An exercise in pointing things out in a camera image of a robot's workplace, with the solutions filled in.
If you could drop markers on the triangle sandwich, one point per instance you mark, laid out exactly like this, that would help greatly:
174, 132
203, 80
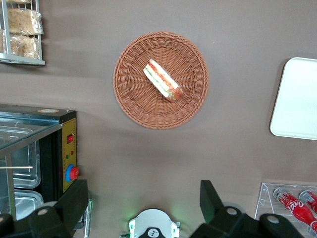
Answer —
162, 79

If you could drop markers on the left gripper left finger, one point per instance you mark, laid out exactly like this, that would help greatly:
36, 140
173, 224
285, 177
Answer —
67, 208

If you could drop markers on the tray of packaged snacks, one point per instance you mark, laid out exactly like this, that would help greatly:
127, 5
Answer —
22, 60

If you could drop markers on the cream plastic tray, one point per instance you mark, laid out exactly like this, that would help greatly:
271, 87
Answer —
297, 99

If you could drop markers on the clear wrapped bread packet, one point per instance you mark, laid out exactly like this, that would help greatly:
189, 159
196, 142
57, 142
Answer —
18, 1
23, 21
24, 47

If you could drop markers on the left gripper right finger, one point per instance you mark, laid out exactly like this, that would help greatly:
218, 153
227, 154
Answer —
223, 220

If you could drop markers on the red cola bottle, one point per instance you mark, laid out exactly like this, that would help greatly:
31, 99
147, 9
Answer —
297, 207
309, 198

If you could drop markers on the black food warmer yellow panel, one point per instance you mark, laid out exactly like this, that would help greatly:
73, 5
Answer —
69, 153

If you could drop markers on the round brown wicker basket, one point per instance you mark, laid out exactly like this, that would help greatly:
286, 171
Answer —
133, 99

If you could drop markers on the clear acrylic bottle rack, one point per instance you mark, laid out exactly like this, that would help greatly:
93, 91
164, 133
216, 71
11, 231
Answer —
265, 198

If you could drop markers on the stainless steel pan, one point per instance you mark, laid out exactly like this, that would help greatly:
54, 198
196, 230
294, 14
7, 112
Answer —
27, 203
29, 173

